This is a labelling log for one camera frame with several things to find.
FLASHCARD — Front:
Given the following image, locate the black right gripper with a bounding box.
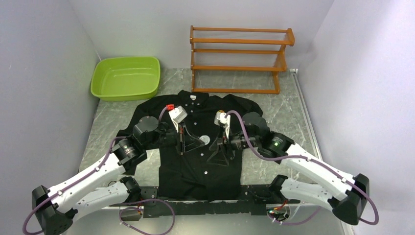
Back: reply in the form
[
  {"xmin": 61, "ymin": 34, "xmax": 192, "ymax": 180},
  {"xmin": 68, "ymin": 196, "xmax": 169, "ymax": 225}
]
[{"xmin": 207, "ymin": 126, "xmax": 260, "ymax": 166}]

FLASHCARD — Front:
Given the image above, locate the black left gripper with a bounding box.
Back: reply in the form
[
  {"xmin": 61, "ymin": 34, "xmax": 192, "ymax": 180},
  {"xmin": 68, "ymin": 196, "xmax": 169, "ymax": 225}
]
[{"xmin": 143, "ymin": 119, "xmax": 204, "ymax": 155}]

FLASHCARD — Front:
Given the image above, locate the white round brooch back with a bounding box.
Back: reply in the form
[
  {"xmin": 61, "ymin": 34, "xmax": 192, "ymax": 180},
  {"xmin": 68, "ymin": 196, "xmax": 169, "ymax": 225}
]
[{"xmin": 199, "ymin": 135, "xmax": 210, "ymax": 145}]

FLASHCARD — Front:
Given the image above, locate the black button shirt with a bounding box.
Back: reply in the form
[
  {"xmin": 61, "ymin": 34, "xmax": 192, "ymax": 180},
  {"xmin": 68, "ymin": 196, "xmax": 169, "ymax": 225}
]
[{"xmin": 117, "ymin": 90, "xmax": 263, "ymax": 201}]

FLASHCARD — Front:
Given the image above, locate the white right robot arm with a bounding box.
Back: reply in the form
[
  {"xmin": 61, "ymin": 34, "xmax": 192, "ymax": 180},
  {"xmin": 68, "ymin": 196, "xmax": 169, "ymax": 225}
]
[{"xmin": 212, "ymin": 110, "xmax": 375, "ymax": 225}]

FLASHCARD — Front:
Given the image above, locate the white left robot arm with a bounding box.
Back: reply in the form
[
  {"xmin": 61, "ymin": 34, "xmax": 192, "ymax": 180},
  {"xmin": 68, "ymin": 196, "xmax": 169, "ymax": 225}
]
[{"xmin": 32, "ymin": 116, "xmax": 210, "ymax": 235}]

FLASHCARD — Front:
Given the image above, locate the orange wooden shoe rack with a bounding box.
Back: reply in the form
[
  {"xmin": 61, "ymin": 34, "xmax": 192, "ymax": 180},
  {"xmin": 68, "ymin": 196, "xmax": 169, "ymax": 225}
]
[{"xmin": 189, "ymin": 25, "xmax": 296, "ymax": 94}]

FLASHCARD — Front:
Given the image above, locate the green plastic basin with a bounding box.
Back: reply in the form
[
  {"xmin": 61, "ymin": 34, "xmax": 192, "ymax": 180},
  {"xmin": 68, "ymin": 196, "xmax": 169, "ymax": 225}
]
[{"xmin": 90, "ymin": 56, "xmax": 161, "ymax": 101}]

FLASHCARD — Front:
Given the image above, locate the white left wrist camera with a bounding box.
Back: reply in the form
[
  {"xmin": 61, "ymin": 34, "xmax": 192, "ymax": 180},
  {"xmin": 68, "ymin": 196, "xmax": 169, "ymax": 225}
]
[{"xmin": 168, "ymin": 106, "xmax": 187, "ymax": 133}]

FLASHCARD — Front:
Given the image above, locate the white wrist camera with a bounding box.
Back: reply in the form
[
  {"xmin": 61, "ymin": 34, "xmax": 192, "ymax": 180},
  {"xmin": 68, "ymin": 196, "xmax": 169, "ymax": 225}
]
[
  {"xmin": 168, "ymin": 106, "xmax": 187, "ymax": 133},
  {"xmin": 214, "ymin": 110, "xmax": 231, "ymax": 138}
]

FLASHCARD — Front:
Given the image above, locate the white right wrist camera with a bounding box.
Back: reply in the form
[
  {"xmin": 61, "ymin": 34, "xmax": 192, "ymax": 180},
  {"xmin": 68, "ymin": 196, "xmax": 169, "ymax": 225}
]
[{"xmin": 214, "ymin": 110, "xmax": 231, "ymax": 138}]

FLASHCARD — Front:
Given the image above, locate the aluminium table edge rail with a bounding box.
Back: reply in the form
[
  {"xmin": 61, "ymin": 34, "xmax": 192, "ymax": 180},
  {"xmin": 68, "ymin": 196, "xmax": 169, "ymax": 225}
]
[{"xmin": 289, "ymin": 69, "xmax": 355, "ymax": 235}]

